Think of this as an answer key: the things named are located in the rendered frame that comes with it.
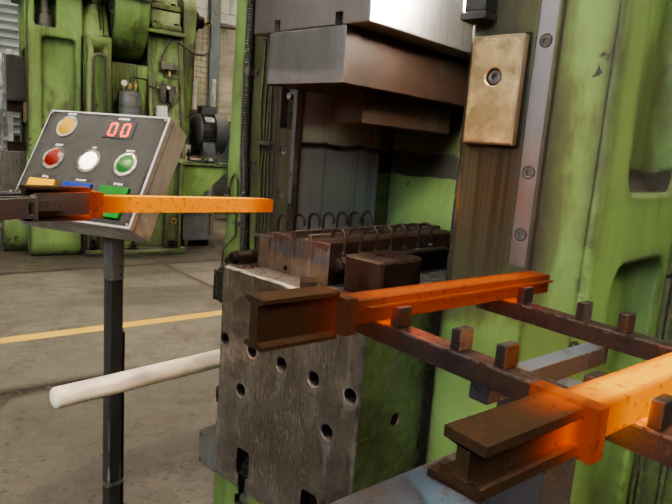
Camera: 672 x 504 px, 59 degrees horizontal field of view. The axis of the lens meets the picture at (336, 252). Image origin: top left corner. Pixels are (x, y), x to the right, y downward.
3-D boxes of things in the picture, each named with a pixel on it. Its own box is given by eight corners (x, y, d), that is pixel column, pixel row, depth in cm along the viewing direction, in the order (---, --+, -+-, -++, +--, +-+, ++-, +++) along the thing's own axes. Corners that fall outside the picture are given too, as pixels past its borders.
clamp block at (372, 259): (379, 301, 98) (382, 263, 97) (341, 290, 104) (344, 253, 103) (421, 292, 107) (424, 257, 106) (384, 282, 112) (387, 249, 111)
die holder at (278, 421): (344, 564, 100) (366, 309, 92) (213, 470, 125) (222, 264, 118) (503, 457, 140) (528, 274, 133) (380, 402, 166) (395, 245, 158)
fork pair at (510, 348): (503, 370, 47) (506, 346, 47) (449, 349, 51) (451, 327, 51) (634, 331, 62) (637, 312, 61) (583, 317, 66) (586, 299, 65)
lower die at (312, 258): (327, 285, 106) (330, 239, 105) (257, 265, 120) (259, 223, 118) (454, 265, 136) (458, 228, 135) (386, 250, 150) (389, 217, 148)
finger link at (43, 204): (19, 199, 72) (28, 202, 70) (62, 198, 76) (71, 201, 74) (20, 211, 73) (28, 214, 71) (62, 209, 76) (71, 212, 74)
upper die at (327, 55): (342, 82, 100) (347, 24, 98) (266, 84, 114) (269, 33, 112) (471, 108, 130) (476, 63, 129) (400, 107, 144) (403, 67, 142)
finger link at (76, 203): (32, 192, 74) (34, 193, 73) (87, 191, 79) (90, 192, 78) (32, 216, 74) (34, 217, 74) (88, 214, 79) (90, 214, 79)
